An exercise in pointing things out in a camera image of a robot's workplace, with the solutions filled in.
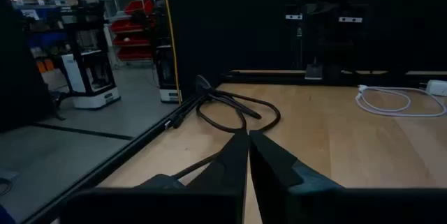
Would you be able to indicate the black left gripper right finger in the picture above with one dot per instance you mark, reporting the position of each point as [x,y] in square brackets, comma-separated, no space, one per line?
[269,175]

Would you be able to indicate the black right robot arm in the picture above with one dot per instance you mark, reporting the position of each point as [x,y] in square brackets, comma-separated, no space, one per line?
[324,25]

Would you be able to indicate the blue storage shelving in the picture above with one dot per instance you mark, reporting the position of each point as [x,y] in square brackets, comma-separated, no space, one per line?
[38,39]

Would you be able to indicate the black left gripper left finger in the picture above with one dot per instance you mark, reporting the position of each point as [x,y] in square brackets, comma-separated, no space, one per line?
[228,168]

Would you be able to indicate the grey metal mounting plate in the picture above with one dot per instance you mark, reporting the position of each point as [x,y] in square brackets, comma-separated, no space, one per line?
[313,72]

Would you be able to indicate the black aluminium table frame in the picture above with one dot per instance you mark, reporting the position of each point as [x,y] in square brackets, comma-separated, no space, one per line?
[104,170]

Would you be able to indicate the black and white robot cart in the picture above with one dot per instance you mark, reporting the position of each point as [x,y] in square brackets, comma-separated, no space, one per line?
[167,77]
[94,95]

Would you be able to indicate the black partition with yellow edge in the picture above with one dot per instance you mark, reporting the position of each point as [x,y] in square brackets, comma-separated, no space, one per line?
[227,25]

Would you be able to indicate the white USB charger block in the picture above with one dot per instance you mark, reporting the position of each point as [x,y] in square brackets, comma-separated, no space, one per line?
[436,88]

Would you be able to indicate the rack of red bins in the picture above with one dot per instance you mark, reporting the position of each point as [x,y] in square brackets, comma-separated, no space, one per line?
[134,25]

